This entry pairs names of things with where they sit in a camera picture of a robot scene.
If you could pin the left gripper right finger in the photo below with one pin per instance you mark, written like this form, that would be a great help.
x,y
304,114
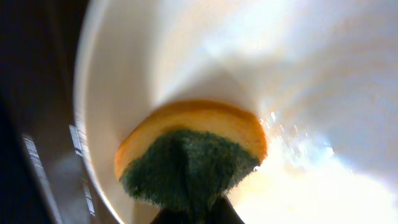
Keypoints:
x,y
222,212

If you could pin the right dark tray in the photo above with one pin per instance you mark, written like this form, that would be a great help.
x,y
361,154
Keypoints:
x,y
43,177

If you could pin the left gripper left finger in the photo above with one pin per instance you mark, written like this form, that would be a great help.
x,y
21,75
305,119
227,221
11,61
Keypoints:
x,y
166,216

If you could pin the white plate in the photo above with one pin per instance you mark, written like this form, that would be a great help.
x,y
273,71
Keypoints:
x,y
321,75

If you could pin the green yellow sponge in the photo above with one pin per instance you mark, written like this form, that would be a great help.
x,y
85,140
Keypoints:
x,y
186,154

